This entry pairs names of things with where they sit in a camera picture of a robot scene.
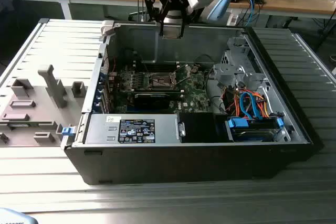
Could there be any blue data wire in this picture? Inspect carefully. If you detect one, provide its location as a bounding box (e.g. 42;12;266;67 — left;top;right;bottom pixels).
239;90;260;120

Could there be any black fan shroud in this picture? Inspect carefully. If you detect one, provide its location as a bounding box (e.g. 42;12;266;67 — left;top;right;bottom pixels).
178;112;229;143

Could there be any green motherboard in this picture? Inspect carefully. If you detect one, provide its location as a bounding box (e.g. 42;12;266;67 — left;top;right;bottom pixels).
111;62;212;115

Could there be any small blue plastic clip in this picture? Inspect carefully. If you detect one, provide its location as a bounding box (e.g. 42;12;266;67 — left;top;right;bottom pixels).
61;126;76;138

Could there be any black pc case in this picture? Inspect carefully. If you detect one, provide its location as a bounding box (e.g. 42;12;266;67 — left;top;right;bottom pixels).
60;21;326;186

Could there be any silver power supply unit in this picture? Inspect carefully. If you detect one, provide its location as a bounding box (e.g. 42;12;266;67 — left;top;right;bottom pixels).
84;113;182;145

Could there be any orange red wire bundle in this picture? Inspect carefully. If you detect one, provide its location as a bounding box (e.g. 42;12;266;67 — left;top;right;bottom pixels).
222;86;272;119

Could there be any hard disk in blue carrier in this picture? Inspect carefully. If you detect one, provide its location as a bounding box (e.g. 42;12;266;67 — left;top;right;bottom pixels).
225;115;286;143

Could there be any small white labelled box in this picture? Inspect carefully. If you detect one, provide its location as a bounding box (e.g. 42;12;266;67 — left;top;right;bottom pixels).
226;13;239;27

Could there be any silver metal drive cage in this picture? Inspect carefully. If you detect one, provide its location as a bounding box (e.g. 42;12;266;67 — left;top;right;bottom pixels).
212;36;266;92

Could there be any pale grey rounded device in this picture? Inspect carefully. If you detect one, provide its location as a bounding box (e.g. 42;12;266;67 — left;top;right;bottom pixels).
0;207;36;224

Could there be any cpu socket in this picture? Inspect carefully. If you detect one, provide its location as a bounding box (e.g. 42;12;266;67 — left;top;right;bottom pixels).
148;71;179;90

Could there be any black graphics card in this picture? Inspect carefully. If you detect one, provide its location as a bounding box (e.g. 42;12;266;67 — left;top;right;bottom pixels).
117;89;184;110

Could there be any pale grey case latch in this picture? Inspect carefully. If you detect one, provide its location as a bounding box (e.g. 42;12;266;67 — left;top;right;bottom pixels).
101;20;116;37

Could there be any grey parts rack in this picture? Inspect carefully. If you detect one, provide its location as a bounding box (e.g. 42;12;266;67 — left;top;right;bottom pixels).
0;63;89;148

